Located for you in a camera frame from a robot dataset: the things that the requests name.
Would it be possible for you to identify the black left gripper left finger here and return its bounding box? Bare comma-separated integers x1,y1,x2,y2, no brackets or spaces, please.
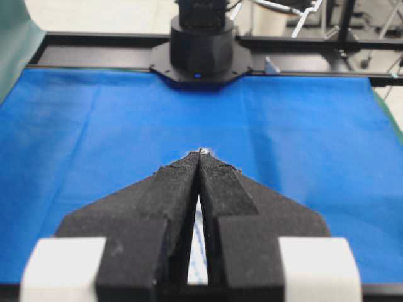
19,152,200,301

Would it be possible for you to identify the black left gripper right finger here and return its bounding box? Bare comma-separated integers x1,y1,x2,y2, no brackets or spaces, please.
198,153,362,301

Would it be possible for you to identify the white blue-striped towel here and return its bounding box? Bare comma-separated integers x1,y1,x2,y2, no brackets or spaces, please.
187,147,218,286

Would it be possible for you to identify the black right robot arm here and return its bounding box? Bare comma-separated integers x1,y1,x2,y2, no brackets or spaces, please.
150,1,253,90

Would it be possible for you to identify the blue table cloth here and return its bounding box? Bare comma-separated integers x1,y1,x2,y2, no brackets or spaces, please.
1,69,402,283

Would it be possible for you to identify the green backdrop cloth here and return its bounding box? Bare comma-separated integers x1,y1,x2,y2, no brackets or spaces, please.
1,1,46,101

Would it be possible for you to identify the black table frame rail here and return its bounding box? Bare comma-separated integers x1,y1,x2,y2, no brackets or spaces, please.
28,32,402,87

